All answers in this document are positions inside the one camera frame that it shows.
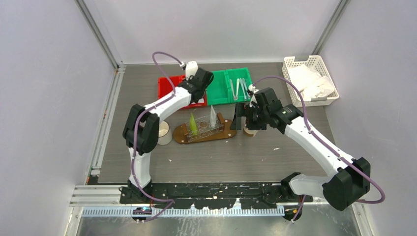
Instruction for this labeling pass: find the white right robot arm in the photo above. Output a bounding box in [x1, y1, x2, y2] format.
[231, 86, 371, 211]

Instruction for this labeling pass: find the shiny metal cup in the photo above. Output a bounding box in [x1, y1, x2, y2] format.
[243, 125, 258, 137]

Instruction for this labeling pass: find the white crumpled cloth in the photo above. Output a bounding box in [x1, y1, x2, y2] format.
[288, 64, 335, 101]

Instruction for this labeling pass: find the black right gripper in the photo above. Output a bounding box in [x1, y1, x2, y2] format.
[231, 102, 269, 130]

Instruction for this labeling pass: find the green plastic bin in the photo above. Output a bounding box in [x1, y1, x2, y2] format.
[225, 67, 252, 103]
[207, 70, 232, 106]

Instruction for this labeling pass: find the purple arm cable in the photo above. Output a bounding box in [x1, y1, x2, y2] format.
[130, 51, 186, 223]
[252, 75, 386, 223]

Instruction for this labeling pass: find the grey toothpaste tube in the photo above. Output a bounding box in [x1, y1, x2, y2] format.
[210, 105, 217, 129]

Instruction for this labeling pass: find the lime green toothpaste tube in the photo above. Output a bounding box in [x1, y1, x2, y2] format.
[189, 113, 199, 136]

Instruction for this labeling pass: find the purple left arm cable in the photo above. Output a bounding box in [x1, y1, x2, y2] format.
[130, 51, 186, 223]

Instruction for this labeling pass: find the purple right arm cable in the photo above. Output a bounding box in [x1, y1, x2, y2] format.
[252, 75, 386, 223]

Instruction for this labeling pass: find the red plastic bin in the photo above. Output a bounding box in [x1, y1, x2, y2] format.
[158, 75, 185, 99]
[182, 95, 207, 110]

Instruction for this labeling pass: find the clear acrylic wooden rack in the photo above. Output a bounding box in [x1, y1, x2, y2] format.
[186, 115, 224, 133]

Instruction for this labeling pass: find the white enamel mug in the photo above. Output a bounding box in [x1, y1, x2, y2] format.
[157, 121, 172, 146]

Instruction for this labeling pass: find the white perforated plastic basket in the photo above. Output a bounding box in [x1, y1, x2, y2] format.
[282, 55, 339, 107]

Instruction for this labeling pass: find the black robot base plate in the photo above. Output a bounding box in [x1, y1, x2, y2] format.
[119, 182, 303, 209]

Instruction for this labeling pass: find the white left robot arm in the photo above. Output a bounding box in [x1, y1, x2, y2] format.
[122, 61, 214, 204]

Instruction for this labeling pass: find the brown oval wooden tray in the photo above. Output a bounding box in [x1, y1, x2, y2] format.
[173, 122, 237, 144]

